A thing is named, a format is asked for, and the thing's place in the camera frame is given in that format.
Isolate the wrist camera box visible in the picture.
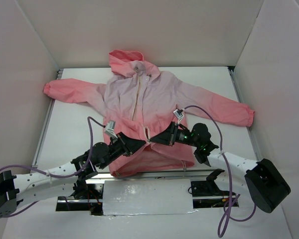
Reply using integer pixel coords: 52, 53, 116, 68
173, 109, 184, 124
104, 120, 117, 138

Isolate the right side aluminium rail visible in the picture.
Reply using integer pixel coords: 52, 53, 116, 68
227, 66, 264, 162

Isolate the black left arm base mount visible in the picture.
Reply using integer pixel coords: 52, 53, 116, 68
70, 181, 104, 199

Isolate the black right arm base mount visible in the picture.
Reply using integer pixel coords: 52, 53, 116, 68
187, 169, 225, 197

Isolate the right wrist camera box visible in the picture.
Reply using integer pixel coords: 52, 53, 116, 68
173, 109, 184, 124

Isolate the pink hooded zip jacket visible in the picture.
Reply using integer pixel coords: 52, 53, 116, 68
43, 49, 256, 178

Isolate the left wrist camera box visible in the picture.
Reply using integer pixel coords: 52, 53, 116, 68
104, 120, 117, 138

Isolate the left side aluminium rail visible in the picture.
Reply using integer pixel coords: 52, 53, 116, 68
32, 69, 63, 168

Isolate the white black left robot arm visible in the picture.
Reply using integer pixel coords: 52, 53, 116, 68
0, 132, 146, 219

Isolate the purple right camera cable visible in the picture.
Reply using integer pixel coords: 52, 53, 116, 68
183, 105, 257, 237

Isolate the white foam cover board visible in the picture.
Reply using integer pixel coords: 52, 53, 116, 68
103, 179, 194, 216

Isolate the aluminium table edge rail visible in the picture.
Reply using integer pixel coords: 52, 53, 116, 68
84, 169, 265, 180

